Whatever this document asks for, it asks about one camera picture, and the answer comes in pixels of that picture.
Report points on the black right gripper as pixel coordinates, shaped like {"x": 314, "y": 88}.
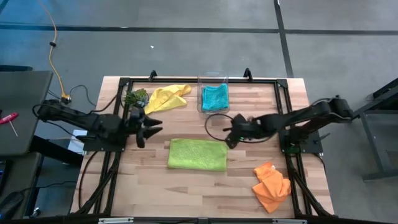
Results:
{"x": 245, "y": 129}

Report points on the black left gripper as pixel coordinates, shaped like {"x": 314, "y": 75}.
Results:
{"x": 136, "y": 124}

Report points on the green microfiber towel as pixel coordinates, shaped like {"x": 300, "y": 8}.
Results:
{"x": 199, "y": 154}

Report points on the teal microfiber towel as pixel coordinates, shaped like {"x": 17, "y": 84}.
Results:
{"x": 215, "y": 98}

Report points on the orange microfiber towel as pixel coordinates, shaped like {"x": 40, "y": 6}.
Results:
{"x": 272, "y": 189}

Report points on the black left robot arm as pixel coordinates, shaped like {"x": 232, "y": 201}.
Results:
{"x": 81, "y": 119}

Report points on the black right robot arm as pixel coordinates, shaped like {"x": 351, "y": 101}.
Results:
{"x": 311, "y": 113}

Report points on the yellow microfiber towel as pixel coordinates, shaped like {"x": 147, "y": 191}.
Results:
{"x": 168, "y": 98}

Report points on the potted succulent plant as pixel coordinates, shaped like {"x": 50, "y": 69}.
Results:
{"x": 136, "y": 99}

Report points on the clear plastic bin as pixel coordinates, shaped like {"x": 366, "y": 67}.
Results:
{"x": 213, "y": 76}

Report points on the white paper sheet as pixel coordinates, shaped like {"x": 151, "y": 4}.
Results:
{"x": 74, "y": 143}

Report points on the grey desk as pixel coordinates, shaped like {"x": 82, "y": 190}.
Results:
{"x": 25, "y": 109}

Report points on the black metal stand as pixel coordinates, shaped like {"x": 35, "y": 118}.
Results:
{"x": 377, "y": 149}

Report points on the black metal table frame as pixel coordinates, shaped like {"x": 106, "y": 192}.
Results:
{"x": 174, "y": 81}

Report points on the black frame clamp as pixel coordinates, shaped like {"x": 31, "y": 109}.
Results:
{"x": 152, "y": 75}
{"x": 247, "y": 74}

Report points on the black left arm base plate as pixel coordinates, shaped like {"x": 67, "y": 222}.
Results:
{"x": 93, "y": 144}

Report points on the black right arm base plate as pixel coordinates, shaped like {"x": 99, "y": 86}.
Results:
{"x": 314, "y": 144}

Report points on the silver table bracket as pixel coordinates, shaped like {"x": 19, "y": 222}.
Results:
{"x": 115, "y": 221}
{"x": 289, "y": 221}

